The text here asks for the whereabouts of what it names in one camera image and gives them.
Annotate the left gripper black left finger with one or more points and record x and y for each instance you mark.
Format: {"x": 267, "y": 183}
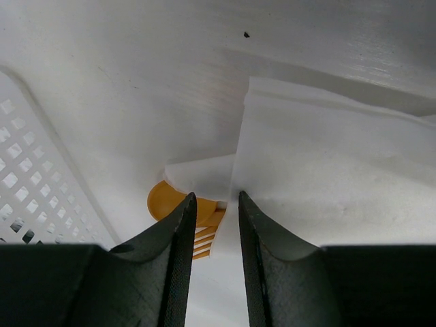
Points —
{"x": 141, "y": 282}

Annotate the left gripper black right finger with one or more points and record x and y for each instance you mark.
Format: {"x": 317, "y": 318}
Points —
{"x": 291, "y": 282}

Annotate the orange plastic fork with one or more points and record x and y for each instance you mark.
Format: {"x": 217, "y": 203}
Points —
{"x": 203, "y": 242}

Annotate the orange plastic spoon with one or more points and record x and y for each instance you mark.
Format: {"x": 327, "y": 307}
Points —
{"x": 163, "y": 199}

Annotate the large white plastic basket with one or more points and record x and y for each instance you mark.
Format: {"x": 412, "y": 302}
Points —
{"x": 44, "y": 198}

